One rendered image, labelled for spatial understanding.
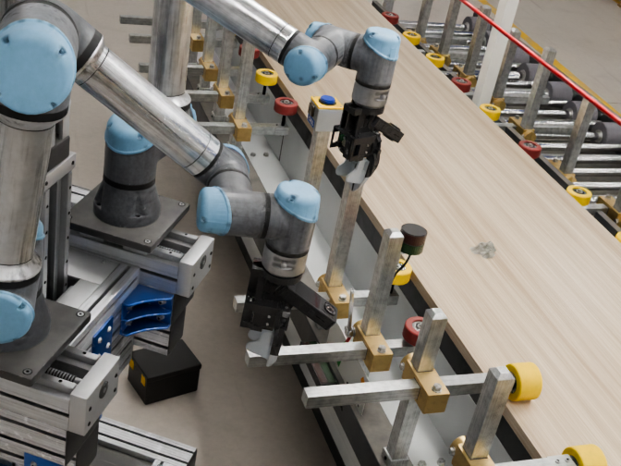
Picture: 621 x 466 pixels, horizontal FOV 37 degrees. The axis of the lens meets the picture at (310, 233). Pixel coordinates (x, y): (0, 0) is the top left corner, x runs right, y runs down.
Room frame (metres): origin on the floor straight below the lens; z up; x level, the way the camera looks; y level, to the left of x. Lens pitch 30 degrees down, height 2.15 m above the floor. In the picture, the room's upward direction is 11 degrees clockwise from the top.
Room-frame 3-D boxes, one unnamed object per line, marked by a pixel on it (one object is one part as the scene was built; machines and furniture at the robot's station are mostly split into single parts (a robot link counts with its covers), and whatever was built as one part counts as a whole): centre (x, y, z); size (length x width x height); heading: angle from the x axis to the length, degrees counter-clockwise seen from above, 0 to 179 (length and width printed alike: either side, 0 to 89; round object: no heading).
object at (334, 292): (2.01, -0.09, 0.81); 0.14 x 0.06 x 0.05; 23
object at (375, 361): (1.78, -0.19, 0.85); 0.14 x 0.06 x 0.05; 23
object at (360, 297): (1.98, -0.05, 0.81); 0.44 x 0.03 x 0.04; 113
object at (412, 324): (1.81, -0.30, 0.85); 0.08 x 0.08 x 0.11
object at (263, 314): (1.34, 0.05, 1.23); 0.09 x 0.08 x 0.12; 93
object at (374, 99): (1.84, -0.07, 1.43); 0.08 x 0.08 x 0.05
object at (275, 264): (1.34, 0.03, 1.31); 0.08 x 0.08 x 0.05
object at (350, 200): (2.03, -0.08, 0.93); 0.04 x 0.04 x 0.48; 23
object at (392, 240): (1.80, -0.18, 0.91); 0.04 x 0.04 x 0.48; 23
